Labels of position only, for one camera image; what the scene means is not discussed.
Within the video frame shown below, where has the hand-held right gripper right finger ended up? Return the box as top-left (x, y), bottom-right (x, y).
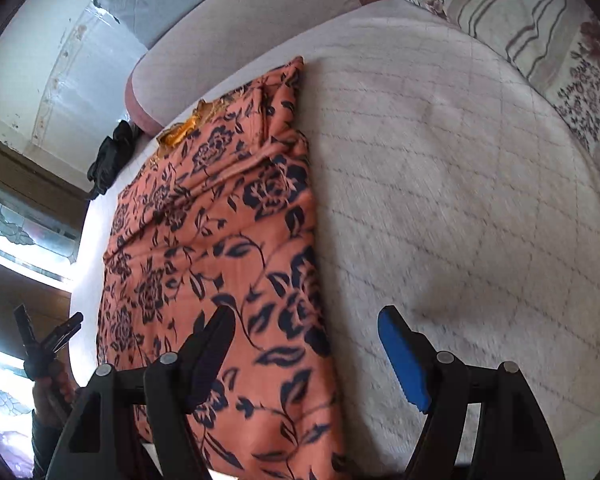
top-left (377, 305), bottom-right (566, 480)

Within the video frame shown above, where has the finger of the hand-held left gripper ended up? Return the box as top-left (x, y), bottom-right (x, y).
top-left (42, 312), bottom-right (84, 358)
top-left (13, 304), bottom-right (42, 367)

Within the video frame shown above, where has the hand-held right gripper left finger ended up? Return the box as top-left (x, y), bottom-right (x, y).
top-left (45, 304), bottom-right (238, 480)

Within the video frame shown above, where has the orange floral garment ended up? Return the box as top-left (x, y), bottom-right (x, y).
top-left (96, 56), bottom-right (351, 476)

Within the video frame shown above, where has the person's left forearm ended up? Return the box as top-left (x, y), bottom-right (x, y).
top-left (29, 410), bottom-right (66, 480)

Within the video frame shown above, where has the person's left hand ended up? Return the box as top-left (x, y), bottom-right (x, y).
top-left (32, 357), bottom-right (77, 426)

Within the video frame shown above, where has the stained glass window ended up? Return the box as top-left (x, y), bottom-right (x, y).
top-left (0, 175), bottom-right (81, 283)

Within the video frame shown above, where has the pink quilted bed cover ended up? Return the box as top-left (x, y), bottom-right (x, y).
top-left (69, 10), bottom-right (600, 480)

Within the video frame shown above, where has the black cloth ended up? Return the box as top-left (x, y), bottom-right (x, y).
top-left (86, 120), bottom-right (140, 201)

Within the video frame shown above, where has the pink bolster pillow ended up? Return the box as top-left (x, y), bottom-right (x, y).
top-left (124, 0), bottom-right (396, 132)

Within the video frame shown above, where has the striped floral pillow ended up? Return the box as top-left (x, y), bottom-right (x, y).
top-left (392, 0), bottom-right (600, 193)

